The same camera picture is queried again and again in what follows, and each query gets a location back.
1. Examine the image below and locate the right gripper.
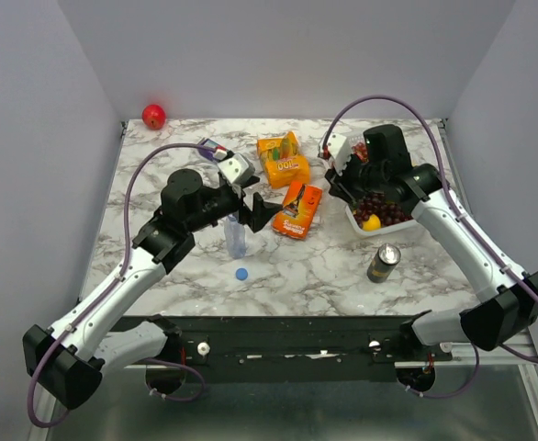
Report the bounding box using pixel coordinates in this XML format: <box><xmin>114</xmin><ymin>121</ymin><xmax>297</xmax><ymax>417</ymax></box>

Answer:
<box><xmin>324</xmin><ymin>150</ymin><xmax>387</xmax><ymax>205</ymax></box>

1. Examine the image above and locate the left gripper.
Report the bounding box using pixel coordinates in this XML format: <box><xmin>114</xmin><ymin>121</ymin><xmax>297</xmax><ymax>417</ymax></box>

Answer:
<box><xmin>186</xmin><ymin>175</ymin><xmax>283</xmax><ymax>233</ymax></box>

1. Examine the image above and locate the blue tinted plastic bottle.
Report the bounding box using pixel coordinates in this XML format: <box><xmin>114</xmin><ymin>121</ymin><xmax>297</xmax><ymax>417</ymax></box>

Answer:
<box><xmin>224</xmin><ymin>214</ymin><xmax>246</xmax><ymax>259</ymax></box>

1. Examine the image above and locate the plain blue bottle cap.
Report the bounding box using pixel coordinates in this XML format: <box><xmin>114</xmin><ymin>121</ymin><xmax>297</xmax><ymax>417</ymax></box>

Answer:
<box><xmin>235</xmin><ymin>268</ymin><xmax>248</xmax><ymax>280</ymax></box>

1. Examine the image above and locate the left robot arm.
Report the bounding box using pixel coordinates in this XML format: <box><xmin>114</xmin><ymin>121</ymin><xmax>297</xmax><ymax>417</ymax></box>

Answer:
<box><xmin>23</xmin><ymin>166</ymin><xmax>282</xmax><ymax>410</ymax></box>

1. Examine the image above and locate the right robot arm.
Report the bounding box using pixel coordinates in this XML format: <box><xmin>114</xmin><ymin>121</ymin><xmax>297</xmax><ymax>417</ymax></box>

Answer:
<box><xmin>320</xmin><ymin>124</ymin><xmax>538</xmax><ymax>360</ymax></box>

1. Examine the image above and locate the orange razor box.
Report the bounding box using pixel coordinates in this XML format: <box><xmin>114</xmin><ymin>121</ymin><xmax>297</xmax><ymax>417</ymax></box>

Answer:
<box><xmin>272</xmin><ymin>181</ymin><xmax>322</xmax><ymax>240</ymax></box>

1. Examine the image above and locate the orange yellow snack pack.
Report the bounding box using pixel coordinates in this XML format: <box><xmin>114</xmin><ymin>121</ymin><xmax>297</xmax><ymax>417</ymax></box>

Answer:
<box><xmin>256</xmin><ymin>131</ymin><xmax>311</xmax><ymax>189</ymax></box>

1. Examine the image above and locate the red grape bunch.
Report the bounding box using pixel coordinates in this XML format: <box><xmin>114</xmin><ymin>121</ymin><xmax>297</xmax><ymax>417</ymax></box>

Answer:
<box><xmin>353</xmin><ymin>142</ymin><xmax>368</xmax><ymax>162</ymax></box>

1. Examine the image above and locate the yellow lemon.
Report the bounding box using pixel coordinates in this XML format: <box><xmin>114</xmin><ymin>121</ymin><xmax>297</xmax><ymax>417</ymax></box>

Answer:
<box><xmin>362</xmin><ymin>214</ymin><xmax>382</xmax><ymax>232</ymax></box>

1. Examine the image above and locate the white plastic basket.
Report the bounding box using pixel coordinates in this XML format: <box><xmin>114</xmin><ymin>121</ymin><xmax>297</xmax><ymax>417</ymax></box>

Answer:
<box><xmin>343</xmin><ymin>130</ymin><xmax>417</xmax><ymax>238</ymax></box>

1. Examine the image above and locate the dark purple grape bunch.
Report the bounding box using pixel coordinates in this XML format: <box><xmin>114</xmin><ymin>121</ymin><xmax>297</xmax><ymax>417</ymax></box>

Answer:
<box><xmin>351</xmin><ymin>192</ymin><xmax>412</xmax><ymax>229</ymax></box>

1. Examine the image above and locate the purple rectangular box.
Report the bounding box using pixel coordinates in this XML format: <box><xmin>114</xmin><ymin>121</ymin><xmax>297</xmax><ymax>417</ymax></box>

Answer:
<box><xmin>197</xmin><ymin>138</ymin><xmax>227</xmax><ymax>163</ymax></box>

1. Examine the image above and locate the black drink can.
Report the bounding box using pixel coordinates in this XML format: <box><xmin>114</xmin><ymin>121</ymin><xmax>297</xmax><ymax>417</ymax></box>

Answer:
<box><xmin>366</xmin><ymin>243</ymin><xmax>401</xmax><ymax>283</ymax></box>

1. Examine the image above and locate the red apple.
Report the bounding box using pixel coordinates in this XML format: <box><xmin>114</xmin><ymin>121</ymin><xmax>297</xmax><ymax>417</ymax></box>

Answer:
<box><xmin>141</xmin><ymin>104</ymin><xmax>166</xmax><ymax>130</ymax></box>

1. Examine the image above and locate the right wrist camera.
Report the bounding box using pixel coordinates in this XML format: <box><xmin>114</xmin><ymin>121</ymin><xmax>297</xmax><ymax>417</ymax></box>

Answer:
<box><xmin>318</xmin><ymin>133</ymin><xmax>353</xmax><ymax>175</ymax></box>

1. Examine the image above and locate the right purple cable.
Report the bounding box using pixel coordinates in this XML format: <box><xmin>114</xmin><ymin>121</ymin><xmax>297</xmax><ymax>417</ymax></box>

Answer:
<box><xmin>323</xmin><ymin>95</ymin><xmax>538</xmax><ymax>365</ymax></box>

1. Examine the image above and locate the purple cable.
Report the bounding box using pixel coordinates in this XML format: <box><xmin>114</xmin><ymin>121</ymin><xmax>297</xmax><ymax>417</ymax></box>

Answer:
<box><xmin>323</xmin><ymin>95</ymin><xmax>538</xmax><ymax>365</ymax></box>
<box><xmin>26</xmin><ymin>142</ymin><xmax>227</xmax><ymax>428</ymax></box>

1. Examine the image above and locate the black base frame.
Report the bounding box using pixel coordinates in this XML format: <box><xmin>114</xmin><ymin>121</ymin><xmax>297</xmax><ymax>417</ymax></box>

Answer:
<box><xmin>112</xmin><ymin>314</ymin><xmax>454</xmax><ymax>385</ymax></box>

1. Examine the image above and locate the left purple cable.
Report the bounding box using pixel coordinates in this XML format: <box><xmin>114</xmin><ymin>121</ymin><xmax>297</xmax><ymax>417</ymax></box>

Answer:
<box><xmin>26</xmin><ymin>142</ymin><xmax>227</xmax><ymax>428</ymax></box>

